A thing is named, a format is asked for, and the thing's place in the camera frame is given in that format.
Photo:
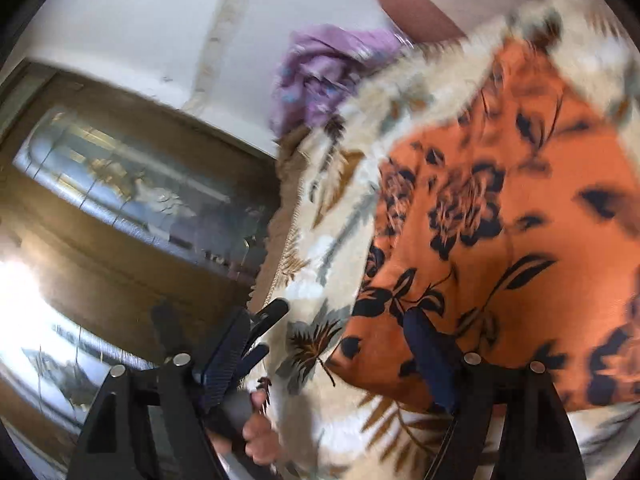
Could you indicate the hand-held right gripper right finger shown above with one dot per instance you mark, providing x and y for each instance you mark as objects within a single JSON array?
[{"x": 432, "y": 360}]

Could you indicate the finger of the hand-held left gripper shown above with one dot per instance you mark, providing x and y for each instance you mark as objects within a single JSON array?
[
  {"x": 272, "y": 310},
  {"x": 255, "y": 355}
]

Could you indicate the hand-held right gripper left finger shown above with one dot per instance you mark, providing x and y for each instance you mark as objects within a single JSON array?
[{"x": 225, "y": 355}]

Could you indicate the orange black floral garment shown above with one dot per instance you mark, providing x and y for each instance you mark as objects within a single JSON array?
[{"x": 500, "y": 270}]

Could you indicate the person's left hand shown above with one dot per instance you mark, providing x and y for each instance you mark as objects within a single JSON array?
[{"x": 257, "y": 436}]

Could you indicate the cream floral blanket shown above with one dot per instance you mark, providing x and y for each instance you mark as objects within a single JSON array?
[{"x": 320, "y": 260}]

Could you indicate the purple cloth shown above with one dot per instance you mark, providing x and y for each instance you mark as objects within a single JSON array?
[{"x": 320, "y": 75}]

